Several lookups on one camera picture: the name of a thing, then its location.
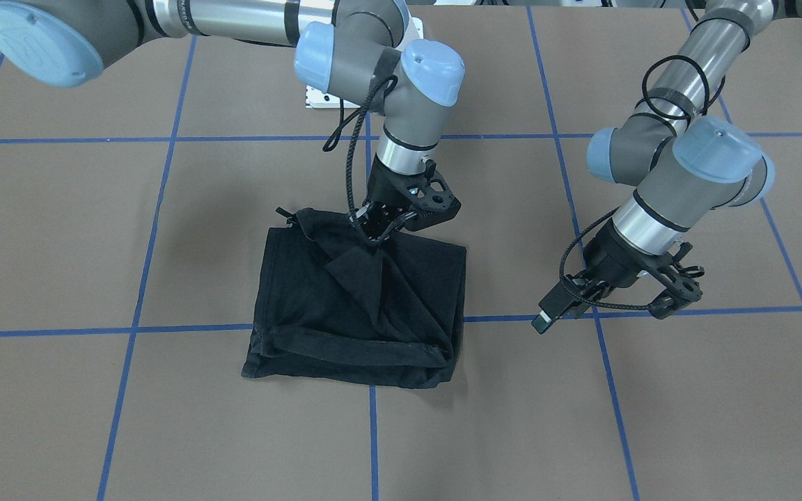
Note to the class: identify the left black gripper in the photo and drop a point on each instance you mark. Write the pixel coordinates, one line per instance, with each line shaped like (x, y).
(610, 260)

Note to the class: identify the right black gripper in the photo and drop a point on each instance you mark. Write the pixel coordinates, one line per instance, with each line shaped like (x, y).
(385, 187)

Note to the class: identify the black graphic t-shirt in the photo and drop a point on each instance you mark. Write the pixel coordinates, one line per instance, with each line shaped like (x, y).
(332, 304)

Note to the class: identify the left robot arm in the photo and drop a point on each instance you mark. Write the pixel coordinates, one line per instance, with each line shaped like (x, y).
(681, 163)

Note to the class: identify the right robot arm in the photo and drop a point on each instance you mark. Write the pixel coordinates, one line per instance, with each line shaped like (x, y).
(394, 90)

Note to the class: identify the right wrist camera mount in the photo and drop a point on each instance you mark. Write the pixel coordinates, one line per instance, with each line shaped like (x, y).
(430, 199)

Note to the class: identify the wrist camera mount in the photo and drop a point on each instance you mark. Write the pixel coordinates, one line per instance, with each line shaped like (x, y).
(680, 284)
(430, 199)

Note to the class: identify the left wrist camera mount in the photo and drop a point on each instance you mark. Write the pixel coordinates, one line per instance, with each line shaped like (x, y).
(680, 284)

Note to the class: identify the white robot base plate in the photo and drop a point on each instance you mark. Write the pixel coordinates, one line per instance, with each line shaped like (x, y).
(315, 99)

